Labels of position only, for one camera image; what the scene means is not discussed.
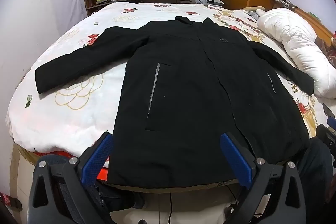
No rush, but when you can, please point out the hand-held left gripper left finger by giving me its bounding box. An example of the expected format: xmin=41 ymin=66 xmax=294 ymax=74
xmin=28 ymin=132 xmax=114 ymax=224

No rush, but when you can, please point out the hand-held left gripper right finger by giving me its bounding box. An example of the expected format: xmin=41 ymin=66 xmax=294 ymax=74
xmin=220 ymin=133 xmax=307 ymax=224

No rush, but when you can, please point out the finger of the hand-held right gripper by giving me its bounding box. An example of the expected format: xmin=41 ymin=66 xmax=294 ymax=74
xmin=323 ymin=103 xmax=336 ymax=132

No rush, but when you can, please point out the black jacket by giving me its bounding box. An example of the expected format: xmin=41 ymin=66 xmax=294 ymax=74
xmin=35 ymin=15 xmax=315 ymax=191

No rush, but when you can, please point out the person's right trouser leg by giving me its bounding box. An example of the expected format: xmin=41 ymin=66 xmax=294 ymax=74
xmin=297 ymin=137 xmax=334 ymax=224

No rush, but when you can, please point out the person's trouser leg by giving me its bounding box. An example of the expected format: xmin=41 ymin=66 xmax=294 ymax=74
xmin=297 ymin=137 xmax=334 ymax=224
xmin=97 ymin=183 xmax=145 ymax=212

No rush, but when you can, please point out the person's left trouser leg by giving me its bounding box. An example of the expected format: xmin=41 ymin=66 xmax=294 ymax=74
xmin=97 ymin=183 xmax=145 ymax=212

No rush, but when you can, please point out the floral printed blanket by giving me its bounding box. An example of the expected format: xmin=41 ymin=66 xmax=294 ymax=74
xmin=7 ymin=1 xmax=336 ymax=161

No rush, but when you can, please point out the white puffy duvet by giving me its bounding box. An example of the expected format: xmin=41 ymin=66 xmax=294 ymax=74
xmin=257 ymin=7 xmax=336 ymax=98

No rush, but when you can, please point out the wooden headboard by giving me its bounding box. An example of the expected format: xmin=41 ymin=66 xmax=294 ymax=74
xmin=270 ymin=0 xmax=336 ymax=39

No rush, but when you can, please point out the beige pillow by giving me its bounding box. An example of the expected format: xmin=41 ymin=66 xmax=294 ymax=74
xmin=238 ymin=6 xmax=265 ymax=13

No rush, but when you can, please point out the black cable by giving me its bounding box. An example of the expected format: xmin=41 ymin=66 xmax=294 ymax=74
xmin=167 ymin=192 xmax=174 ymax=224

